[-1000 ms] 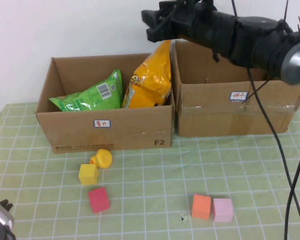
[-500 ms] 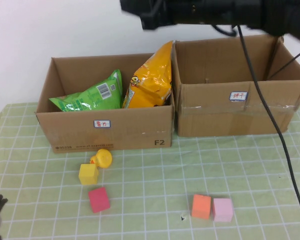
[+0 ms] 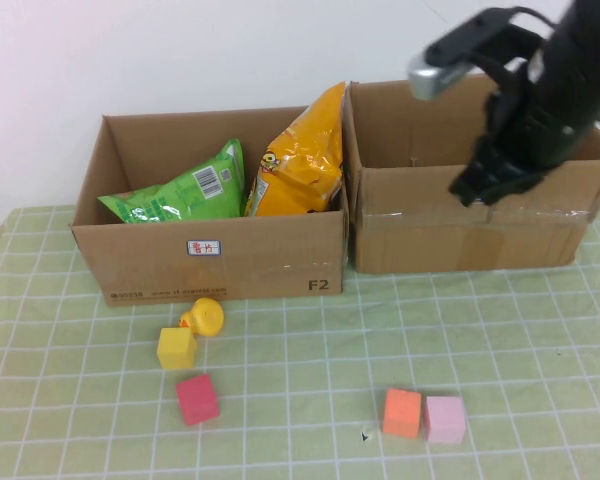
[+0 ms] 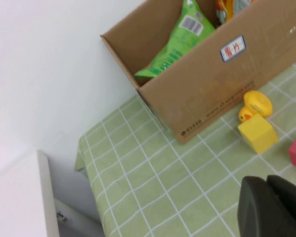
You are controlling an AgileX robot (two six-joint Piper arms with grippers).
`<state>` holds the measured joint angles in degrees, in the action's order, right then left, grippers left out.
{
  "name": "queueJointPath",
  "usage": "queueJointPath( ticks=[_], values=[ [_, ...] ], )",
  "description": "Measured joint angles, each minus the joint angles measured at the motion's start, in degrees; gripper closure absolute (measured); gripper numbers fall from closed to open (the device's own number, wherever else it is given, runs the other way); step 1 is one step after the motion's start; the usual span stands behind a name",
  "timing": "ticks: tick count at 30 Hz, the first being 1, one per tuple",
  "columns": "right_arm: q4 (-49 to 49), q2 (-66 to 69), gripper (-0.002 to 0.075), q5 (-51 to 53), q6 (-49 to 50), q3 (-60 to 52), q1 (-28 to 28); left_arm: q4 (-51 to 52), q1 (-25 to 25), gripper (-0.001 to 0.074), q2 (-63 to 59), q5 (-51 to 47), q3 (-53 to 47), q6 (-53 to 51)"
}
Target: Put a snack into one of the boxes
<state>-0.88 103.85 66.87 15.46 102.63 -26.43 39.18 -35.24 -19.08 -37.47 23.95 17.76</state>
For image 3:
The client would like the green checked tablecloth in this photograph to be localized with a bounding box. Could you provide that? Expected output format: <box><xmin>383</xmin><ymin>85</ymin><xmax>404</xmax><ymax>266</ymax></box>
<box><xmin>0</xmin><ymin>197</ymin><xmax>600</xmax><ymax>480</ymax></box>

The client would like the taped cardboard box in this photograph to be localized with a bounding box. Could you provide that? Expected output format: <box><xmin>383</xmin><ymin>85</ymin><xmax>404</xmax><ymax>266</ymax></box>
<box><xmin>343</xmin><ymin>63</ymin><xmax>600</xmax><ymax>275</ymax></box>

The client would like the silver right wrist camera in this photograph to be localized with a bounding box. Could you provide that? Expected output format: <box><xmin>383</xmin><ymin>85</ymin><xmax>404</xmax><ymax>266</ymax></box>
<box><xmin>407</xmin><ymin>7</ymin><xmax>520</xmax><ymax>101</ymax></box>

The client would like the white label on F2 box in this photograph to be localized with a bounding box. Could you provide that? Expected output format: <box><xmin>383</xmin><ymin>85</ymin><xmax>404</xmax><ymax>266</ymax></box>
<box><xmin>186</xmin><ymin>239</ymin><xmax>222</xmax><ymax>256</ymax></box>

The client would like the magenta foam cube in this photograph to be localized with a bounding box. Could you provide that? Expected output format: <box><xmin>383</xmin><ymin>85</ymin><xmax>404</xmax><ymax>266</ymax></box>
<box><xmin>175</xmin><ymin>373</ymin><xmax>221</xmax><ymax>427</ymax></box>

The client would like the large orange snack bag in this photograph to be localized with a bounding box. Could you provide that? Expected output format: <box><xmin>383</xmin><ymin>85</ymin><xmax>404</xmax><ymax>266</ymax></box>
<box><xmin>242</xmin><ymin>82</ymin><xmax>349</xmax><ymax>219</ymax></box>

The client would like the cardboard box with F2 print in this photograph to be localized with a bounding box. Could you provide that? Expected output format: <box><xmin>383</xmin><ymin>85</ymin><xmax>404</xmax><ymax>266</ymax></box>
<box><xmin>69</xmin><ymin>103</ymin><xmax>351</xmax><ymax>307</ymax></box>

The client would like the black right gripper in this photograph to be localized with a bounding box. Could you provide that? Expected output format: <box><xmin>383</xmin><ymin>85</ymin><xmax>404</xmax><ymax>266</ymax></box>
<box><xmin>448</xmin><ymin>74</ymin><xmax>596</xmax><ymax>209</ymax></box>

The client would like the yellow rubber duck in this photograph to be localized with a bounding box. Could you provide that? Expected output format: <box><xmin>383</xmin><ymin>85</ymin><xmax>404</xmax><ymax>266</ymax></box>
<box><xmin>179</xmin><ymin>297</ymin><xmax>226</xmax><ymax>341</ymax></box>

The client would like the black camera cable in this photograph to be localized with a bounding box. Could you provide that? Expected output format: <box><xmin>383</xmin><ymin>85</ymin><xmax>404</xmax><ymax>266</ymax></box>
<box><xmin>509</xmin><ymin>4</ymin><xmax>561</xmax><ymax>36</ymax></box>

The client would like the green chip bag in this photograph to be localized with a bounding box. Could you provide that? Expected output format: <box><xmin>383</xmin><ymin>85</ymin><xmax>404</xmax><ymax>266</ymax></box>
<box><xmin>97</xmin><ymin>138</ymin><xmax>246</xmax><ymax>225</ymax></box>

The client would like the orange foam cube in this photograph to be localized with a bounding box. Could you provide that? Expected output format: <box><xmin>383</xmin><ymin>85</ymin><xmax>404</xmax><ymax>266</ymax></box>
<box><xmin>382</xmin><ymin>388</ymin><xmax>424</xmax><ymax>435</ymax></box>

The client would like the pink foam cube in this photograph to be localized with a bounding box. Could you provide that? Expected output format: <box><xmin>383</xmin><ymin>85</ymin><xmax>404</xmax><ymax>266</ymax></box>
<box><xmin>423</xmin><ymin>395</ymin><xmax>467</xmax><ymax>444</ymax></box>

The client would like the yellow foam cube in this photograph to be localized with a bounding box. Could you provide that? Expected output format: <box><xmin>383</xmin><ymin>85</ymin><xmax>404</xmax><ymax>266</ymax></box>
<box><xmin>156</xmin><ymin>327</ymin><xmax>199</xmax><ymax>371</ymax></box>

